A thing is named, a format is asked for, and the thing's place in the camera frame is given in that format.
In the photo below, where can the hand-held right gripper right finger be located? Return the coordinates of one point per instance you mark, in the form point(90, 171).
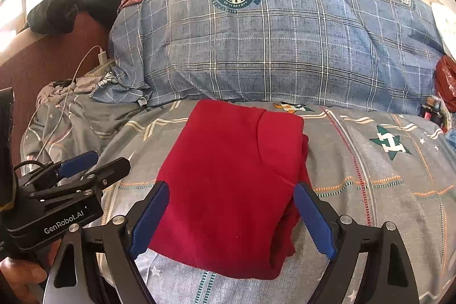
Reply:
point(315, 222)

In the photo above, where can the black clothing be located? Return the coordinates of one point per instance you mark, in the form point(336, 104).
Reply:
point(60, 12)

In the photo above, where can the small dark box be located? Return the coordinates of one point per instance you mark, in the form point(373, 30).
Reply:
point(433, 111)

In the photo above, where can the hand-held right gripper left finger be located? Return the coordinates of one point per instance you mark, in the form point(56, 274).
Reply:
point(149, 222)

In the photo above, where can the white pillow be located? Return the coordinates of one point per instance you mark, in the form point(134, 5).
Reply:
point(445, 26)

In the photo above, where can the blue plaid quilt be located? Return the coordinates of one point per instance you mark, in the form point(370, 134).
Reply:
point(267, 58)

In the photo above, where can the red plastic bag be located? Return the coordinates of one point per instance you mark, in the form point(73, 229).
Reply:
point(447, 79)

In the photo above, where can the grey printed bed sheet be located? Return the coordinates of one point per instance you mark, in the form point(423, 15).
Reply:
point(374, 200)

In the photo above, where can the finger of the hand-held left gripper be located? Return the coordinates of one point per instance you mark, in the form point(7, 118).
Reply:
point(78, 161)
point(107, 170)

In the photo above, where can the white charger plug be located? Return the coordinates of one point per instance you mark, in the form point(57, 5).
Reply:
point(102, 56)

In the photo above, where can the person's left hand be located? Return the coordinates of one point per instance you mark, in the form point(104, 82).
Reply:
point(17, 279)

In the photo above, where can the red small garment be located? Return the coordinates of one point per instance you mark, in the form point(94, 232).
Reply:
point(231, 183)

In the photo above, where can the brown bed headboard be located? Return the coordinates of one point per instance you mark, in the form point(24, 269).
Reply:
point(42, 58)

